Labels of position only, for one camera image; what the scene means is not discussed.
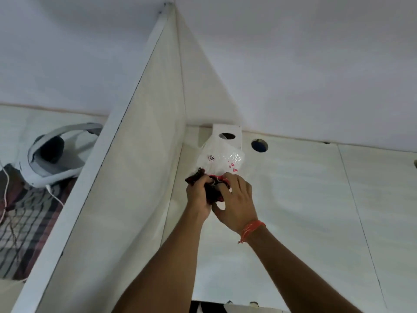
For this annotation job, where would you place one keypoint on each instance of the person's left hand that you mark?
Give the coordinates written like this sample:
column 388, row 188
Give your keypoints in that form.
column 197, row 200

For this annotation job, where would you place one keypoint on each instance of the person's right hand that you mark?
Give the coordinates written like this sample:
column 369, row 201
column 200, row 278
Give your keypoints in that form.
column 239, row 208

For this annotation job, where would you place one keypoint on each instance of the person's right thumb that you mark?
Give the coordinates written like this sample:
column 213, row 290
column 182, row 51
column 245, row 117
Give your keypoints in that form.
column 219, row 209

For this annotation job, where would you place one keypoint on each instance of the person's left fingers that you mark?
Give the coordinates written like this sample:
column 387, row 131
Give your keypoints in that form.
column 199, row 183

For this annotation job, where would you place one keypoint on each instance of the black and red cloth item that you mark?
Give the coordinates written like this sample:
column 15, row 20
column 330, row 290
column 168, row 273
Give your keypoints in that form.
column 213, row 192

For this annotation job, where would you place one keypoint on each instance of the person's right forearm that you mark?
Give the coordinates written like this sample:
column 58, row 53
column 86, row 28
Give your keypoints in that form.
column 293, row 273

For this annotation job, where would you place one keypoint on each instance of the person's left forearm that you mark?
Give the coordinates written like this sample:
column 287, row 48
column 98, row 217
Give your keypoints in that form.
column 163, row 270

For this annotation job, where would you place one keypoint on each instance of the white plastic bag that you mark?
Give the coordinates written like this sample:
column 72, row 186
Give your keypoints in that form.
column 223, row 158

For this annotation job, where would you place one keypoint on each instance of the orange thread wristband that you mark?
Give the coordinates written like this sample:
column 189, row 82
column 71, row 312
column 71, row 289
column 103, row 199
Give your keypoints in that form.
column 252, row 228

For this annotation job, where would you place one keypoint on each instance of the white partition panel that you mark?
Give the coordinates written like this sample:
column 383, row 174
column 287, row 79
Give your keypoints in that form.
column 130, row 175

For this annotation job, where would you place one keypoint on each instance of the white head-worn headset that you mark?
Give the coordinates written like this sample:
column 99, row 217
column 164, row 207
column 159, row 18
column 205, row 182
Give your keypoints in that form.
column 49, row 159

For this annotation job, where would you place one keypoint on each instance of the plaid shirt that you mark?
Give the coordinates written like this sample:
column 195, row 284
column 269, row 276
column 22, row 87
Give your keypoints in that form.
column 29, row 231

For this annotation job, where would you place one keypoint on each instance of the white wall bracket with hole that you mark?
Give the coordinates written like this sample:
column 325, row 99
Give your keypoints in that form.
column 228, row 132

